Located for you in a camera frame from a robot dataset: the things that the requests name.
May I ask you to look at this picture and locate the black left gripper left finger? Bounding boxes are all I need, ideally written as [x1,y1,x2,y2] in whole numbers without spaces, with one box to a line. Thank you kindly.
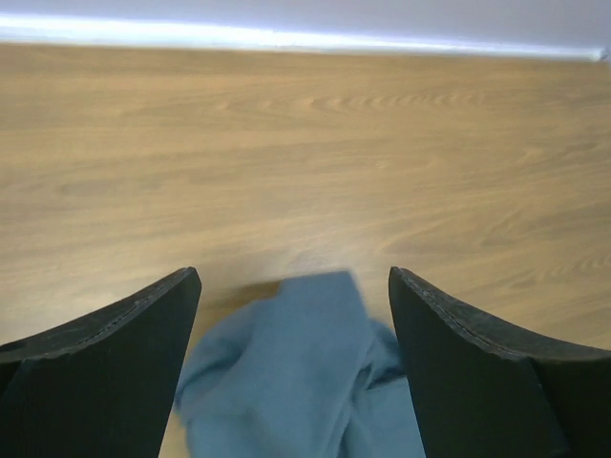
[1,267,200,457]

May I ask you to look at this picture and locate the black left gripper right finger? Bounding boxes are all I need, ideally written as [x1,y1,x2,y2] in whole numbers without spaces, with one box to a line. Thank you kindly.
[389,267,610,458]

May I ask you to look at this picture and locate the blue-grey t-shirt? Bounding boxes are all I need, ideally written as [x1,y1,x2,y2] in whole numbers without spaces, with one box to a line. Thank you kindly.
[175,271,424,457]

